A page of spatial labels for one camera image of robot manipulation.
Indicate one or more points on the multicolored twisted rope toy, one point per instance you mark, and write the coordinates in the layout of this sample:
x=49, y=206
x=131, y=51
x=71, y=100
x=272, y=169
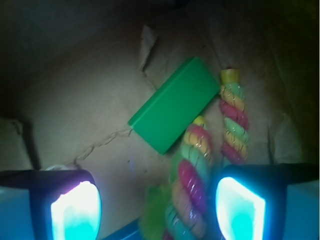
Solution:
x=178, y=210

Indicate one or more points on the blue rectangular block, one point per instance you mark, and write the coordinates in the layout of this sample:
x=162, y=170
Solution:
x=128, y=232

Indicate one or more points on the brown paper bag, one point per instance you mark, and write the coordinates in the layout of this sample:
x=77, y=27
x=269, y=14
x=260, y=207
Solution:
x=73, y=72

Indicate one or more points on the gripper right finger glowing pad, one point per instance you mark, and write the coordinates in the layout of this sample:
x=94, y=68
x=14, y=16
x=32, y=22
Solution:
x=269, y=202

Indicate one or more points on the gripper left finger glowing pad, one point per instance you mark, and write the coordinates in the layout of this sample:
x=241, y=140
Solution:
x=49, y=205

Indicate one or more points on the green rectangular block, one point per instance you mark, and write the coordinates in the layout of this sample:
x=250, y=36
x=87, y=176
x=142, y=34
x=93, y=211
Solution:
x=181, y=98

